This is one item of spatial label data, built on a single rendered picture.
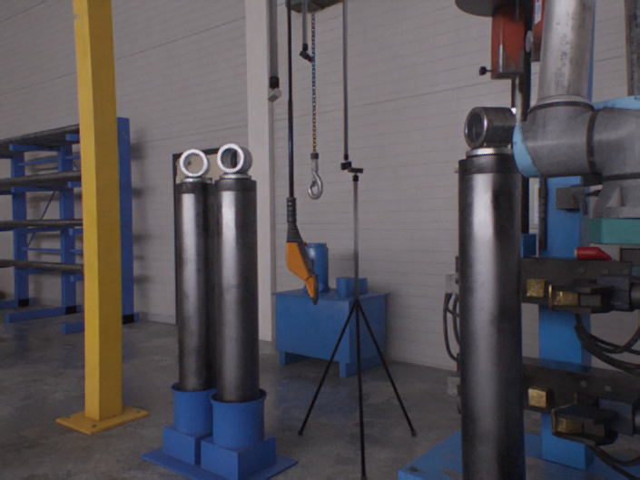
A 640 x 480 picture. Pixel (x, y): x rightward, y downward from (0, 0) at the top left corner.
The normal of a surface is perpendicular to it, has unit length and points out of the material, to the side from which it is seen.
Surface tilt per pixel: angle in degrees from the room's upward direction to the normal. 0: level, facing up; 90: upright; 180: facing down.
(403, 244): 90
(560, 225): 90
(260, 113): 90
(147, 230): 90
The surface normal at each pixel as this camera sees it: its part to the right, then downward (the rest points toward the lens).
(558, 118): -0.36, -0.13
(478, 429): -0.65, 0.03
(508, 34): 0.09, 0.03
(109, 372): 0.77, 0.00
